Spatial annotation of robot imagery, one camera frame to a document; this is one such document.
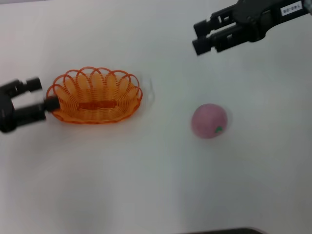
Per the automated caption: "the dark rounded robot base edge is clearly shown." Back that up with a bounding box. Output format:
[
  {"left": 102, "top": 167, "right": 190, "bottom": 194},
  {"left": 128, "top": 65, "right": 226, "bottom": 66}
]
[{"left": 187, "top": 227, "right": 266, "bottom": 234}]

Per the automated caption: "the pink toy peach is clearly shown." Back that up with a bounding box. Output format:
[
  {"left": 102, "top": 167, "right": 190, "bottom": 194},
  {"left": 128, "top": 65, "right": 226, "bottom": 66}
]
[{"left": 191, "top": 103, "right": 229, "bottom": 140}]

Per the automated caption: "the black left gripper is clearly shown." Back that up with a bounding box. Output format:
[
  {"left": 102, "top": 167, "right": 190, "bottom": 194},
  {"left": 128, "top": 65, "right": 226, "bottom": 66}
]
[{"left": 0, "top": 77, "right": 60, "bottom": 134}]

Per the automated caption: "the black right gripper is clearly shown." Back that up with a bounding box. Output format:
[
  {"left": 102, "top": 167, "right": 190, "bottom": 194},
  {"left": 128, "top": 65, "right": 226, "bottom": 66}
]
[{"left": 192, "top": 0, "right": 310, "bottom": 57}]

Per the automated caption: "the orange plastic wire basket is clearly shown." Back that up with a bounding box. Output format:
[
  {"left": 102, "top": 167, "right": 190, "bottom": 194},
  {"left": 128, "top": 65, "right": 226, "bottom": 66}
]
[{"left": 46, "top": 66, "right": 143, "bottom": 125}]

